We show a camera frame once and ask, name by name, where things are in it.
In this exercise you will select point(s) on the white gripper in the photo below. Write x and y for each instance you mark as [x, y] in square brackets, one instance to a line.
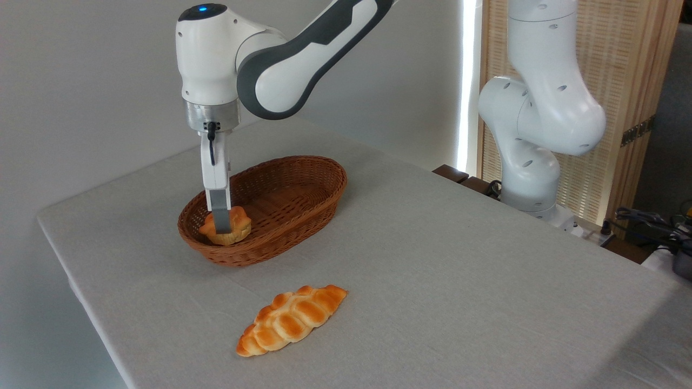
[219, 173]

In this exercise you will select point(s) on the small round orange bun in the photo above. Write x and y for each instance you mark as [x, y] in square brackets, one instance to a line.
[240, 222]

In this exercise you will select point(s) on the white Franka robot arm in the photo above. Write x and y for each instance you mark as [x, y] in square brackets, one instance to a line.
[211, 54]

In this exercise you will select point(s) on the long braided bread loaf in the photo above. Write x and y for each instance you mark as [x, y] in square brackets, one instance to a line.
[292, 321]

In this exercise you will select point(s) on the brown wicker basket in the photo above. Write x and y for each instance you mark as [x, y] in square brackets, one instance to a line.
[281, 216]

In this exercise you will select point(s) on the dark wooden stand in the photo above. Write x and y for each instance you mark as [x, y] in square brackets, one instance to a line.
[451, 173]

